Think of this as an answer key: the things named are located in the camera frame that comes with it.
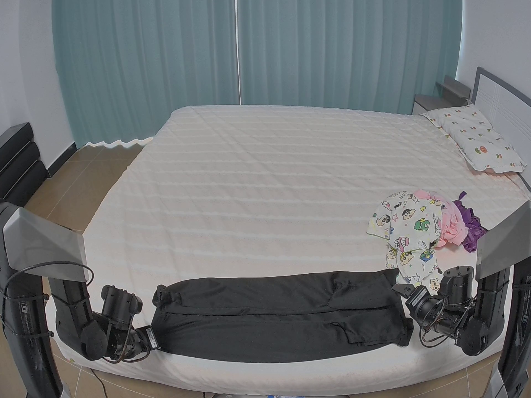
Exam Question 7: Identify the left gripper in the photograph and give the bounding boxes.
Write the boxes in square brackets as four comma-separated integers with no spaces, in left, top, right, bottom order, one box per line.
[142,325,163,351]

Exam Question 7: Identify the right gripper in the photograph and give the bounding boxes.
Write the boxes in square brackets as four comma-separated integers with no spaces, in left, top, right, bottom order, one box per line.
[392,284,434,318]

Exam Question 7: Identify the black T-shirt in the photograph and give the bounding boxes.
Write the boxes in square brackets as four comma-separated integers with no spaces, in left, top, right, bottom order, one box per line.
[151,269,414,364]

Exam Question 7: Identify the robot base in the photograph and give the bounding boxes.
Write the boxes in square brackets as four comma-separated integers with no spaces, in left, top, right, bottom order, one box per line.
[205,393,316,398]

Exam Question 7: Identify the white printed pyjama top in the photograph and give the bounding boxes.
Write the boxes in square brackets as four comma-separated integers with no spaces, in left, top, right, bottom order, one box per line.
[366,191,444,295]

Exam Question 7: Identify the pink garment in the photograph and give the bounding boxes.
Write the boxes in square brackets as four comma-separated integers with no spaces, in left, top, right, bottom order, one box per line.
[415,189,467,250]

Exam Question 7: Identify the purple garment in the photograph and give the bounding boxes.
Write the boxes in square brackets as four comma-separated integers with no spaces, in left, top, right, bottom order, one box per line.
[452,192,488,253]

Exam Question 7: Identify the white printed pillow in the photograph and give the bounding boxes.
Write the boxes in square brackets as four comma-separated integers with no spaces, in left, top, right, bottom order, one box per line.
[419,104,524,174]

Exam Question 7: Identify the bed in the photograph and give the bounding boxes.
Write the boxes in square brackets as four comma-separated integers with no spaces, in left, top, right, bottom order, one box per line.
[53,67,531,394]

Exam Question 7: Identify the grey bedside table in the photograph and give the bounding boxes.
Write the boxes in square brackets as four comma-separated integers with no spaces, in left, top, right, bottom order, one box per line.
[413,75,473,115]

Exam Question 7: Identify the black chest of drawers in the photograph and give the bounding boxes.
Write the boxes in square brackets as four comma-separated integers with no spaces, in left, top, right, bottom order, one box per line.
[0,122,46,206]

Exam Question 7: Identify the black cable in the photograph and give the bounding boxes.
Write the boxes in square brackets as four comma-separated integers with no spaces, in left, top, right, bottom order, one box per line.
[5,262,95,302]
[90,369,109,398]
[419,318,455,347]

